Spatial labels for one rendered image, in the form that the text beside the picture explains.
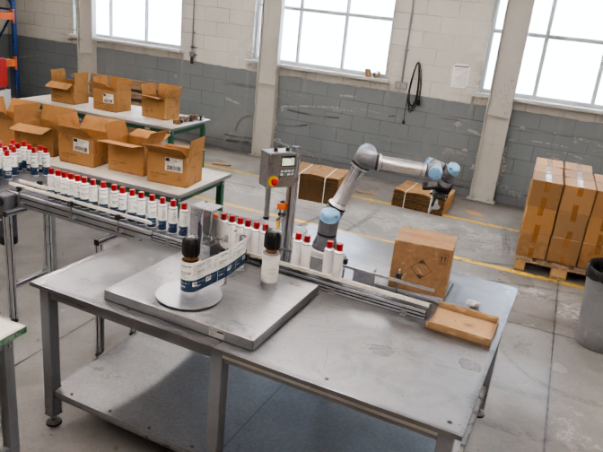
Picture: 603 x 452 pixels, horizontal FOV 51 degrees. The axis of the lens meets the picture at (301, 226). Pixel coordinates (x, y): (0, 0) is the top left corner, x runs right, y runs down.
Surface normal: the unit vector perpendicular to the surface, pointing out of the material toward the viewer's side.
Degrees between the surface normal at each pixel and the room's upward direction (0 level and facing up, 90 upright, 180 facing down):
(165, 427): 1
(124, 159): 90
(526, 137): 90
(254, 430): 0
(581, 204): 90
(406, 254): 90
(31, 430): 0
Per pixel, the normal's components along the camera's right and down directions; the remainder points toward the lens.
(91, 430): 0.10, -0.94
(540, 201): -0.36, 0.29
